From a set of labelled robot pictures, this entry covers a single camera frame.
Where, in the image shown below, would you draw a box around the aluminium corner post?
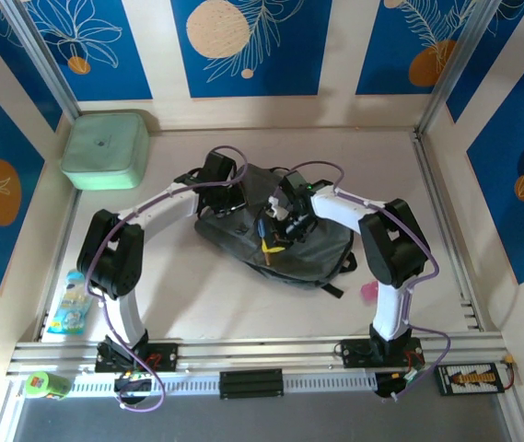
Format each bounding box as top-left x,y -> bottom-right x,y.
0,0 -> 82,121
419,0 -> 507,135

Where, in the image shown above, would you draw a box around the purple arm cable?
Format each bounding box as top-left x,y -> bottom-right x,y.
284,159 -> 452,401
85,145 -> 249,412

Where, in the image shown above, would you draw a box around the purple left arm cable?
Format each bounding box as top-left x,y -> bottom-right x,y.
85,145 -> 249,412

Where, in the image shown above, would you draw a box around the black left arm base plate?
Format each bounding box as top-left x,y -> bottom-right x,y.
94,340 -> 180,373

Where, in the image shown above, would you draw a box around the blue and brown pen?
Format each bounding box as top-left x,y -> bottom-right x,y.
256,218 -> 274,267

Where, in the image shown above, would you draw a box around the mint green lunch case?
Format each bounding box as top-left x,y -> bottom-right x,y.
60,111 -> 151,191

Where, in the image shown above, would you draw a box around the aluminium side rail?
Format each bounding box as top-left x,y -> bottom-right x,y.
411,130 -> 483,332

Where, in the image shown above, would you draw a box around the grey backpack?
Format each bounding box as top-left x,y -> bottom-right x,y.
194,163 -> 358,298

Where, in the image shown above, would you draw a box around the green cylinder battery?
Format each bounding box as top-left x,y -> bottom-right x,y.
25,371 -> 73,401

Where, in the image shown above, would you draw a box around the black power distribution board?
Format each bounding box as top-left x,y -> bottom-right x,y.
435,362 -> 506,396

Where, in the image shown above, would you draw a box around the blue snack packet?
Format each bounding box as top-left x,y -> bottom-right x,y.
45,270 -> 95,336

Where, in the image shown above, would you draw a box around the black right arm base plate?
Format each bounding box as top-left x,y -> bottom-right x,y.
340,337 -> 426,369

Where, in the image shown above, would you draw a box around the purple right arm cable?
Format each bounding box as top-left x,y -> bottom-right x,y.
284,159 -> 452,401

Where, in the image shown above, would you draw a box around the pink plastic pill box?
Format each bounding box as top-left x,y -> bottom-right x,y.
360,281 -> 380,305

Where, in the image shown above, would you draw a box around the aluminium mounting rail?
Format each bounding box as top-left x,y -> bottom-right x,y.
6,333 -> 518,377

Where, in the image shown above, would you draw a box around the yellow connector with red wire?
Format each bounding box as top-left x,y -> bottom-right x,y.
503,352 -> 518,392

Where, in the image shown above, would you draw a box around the black ribbed block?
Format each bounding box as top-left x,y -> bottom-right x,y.
218,368 -> 285,400

